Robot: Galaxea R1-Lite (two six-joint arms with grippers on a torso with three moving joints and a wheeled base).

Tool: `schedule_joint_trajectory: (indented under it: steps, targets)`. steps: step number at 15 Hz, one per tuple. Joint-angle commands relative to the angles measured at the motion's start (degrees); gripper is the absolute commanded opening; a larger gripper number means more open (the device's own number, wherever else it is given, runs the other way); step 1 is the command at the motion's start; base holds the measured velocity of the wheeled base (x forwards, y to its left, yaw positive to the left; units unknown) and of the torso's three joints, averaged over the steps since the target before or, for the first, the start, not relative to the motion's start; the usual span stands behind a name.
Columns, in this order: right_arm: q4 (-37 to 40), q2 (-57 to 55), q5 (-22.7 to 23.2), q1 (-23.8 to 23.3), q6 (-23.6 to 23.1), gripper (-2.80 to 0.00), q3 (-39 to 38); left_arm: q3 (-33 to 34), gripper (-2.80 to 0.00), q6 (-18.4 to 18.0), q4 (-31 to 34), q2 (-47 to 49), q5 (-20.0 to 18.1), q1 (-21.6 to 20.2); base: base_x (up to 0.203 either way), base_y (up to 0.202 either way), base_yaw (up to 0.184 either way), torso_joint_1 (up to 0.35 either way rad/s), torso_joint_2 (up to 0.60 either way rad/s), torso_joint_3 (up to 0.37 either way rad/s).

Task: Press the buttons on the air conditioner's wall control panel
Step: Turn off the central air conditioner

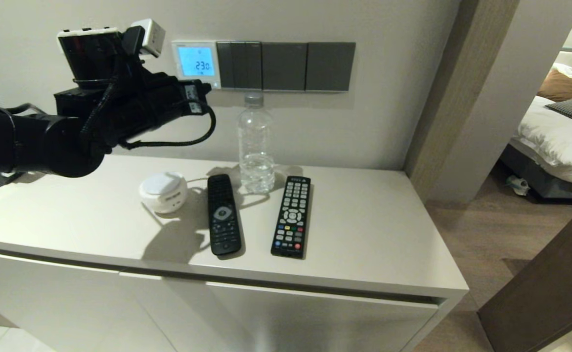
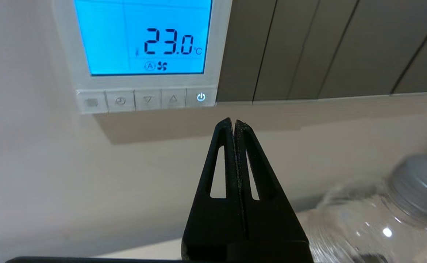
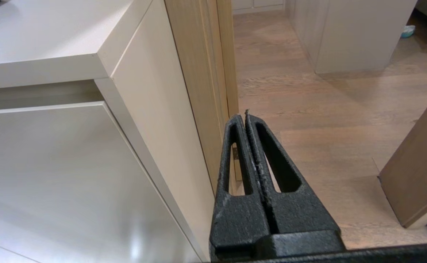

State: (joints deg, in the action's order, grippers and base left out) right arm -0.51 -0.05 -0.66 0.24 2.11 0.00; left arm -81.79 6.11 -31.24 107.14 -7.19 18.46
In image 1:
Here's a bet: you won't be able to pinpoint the white wall thermostat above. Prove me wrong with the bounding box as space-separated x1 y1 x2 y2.
171 40 222 90

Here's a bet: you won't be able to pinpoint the slim black remote control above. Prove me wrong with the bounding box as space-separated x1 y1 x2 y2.
207 174 243 256

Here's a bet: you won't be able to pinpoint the black remote coloured buttons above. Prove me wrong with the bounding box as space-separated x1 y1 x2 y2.
270 176 312 259

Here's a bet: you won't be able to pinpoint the clear plastic water bottle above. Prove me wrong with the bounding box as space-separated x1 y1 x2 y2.
236 92 277 195

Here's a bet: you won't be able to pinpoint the white round smart speaker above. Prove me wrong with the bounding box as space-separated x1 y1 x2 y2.
138 171 189 214

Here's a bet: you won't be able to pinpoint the white sideboard cabinet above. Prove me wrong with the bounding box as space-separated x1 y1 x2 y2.
0 152 470 352

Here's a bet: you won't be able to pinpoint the wide white cabinet door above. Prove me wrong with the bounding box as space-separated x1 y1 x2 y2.
0 249 179 352

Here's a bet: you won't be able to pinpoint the small item on floor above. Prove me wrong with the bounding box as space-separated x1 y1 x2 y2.
506 175 531 196

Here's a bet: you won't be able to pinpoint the dark grey bed base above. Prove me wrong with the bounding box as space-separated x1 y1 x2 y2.
499 142 572 203

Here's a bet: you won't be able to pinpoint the brown pillow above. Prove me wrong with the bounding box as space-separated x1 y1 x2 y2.
536 68 572 102

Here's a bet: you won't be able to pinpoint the bed with white bedding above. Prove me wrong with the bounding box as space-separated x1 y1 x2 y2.
508 93 572 186

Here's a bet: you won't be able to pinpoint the dark wooden door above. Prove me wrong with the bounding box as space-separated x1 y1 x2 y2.
477 196 572 352

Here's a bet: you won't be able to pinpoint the thick black gripper cable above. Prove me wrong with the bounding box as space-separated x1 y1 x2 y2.
81 44 217 150

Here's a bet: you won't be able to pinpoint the grey triple wall switch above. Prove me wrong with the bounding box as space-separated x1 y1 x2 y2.
216 42 263 91

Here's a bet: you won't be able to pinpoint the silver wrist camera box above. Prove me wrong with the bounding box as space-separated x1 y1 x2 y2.
122 19 166 57

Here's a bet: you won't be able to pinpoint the grey single wall switch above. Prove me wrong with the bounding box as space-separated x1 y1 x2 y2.
306 42 356 92
262 42 309 92

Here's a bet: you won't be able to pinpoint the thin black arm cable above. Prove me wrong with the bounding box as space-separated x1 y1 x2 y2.
6 102 48 116

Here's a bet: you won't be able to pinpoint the wooden door frame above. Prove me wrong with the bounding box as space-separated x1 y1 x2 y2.
403 0 520 202

